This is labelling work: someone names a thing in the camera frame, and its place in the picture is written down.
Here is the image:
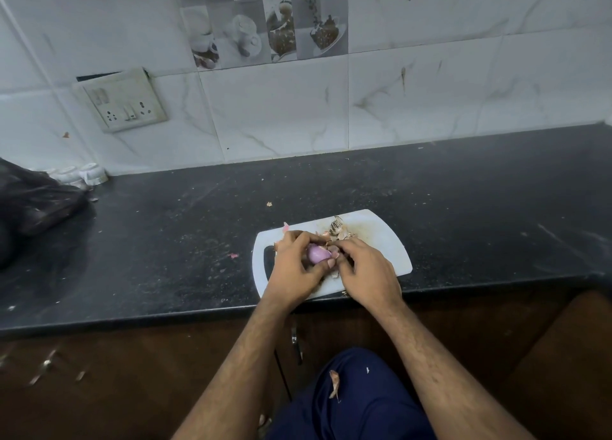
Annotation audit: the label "person's right hand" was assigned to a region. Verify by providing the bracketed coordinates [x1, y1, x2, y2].
[327, 237, 405, 315]

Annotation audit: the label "person's left hand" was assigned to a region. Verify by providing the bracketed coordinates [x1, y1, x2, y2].
[261, 230, 340, 311]

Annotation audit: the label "white plastic cutting board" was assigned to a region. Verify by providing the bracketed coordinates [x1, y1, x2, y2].
[252, 209, 414, 300]

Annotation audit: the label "small red onion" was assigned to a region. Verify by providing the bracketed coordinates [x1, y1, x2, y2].
[305, 243, 333, 265]

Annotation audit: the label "person's right forearm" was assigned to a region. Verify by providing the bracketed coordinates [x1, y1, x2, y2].
[375, 300, 536, 440]

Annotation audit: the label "person's left forearm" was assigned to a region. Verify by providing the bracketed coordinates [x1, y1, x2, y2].
[171, 296, 300, 440]

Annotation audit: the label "person's navy shorts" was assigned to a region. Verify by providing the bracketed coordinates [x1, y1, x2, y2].
[267, 348, 436, 440]

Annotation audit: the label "black plastic bag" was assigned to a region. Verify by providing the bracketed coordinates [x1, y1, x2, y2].
[0, 157, 89, 268]

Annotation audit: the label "beige switch socket plate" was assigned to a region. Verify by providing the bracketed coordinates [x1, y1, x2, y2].
[74, 67, 168, 133]

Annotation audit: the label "long silver drawer handle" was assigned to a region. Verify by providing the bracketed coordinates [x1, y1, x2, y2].
[28, 351, 58, 387]

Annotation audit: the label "printed decorative wall tile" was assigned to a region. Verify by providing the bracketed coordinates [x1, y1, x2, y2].
[170, 0, 350, 70]

